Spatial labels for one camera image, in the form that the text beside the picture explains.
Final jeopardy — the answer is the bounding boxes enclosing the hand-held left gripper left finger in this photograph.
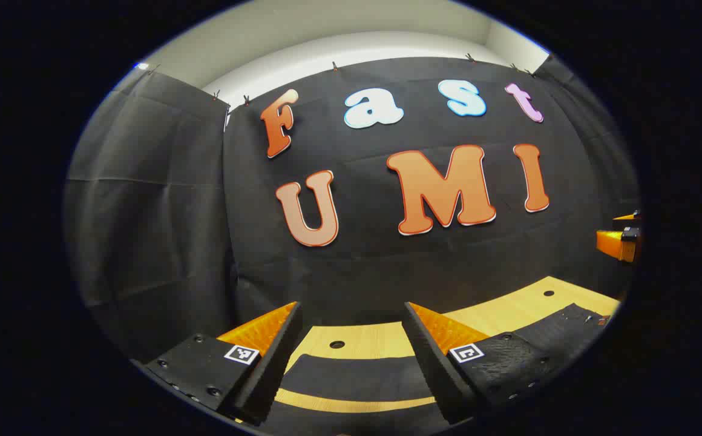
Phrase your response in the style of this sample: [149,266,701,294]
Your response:
[130,301,304,428]

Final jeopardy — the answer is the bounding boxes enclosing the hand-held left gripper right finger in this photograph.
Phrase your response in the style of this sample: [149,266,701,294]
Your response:
[402,301,556,426]

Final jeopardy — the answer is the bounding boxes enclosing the dark grey jeans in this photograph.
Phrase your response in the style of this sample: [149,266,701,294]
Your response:
[260,303,622,436]

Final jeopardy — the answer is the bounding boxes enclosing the black backdrop cloth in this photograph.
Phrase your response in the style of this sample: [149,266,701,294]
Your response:
[64,56,641,364]

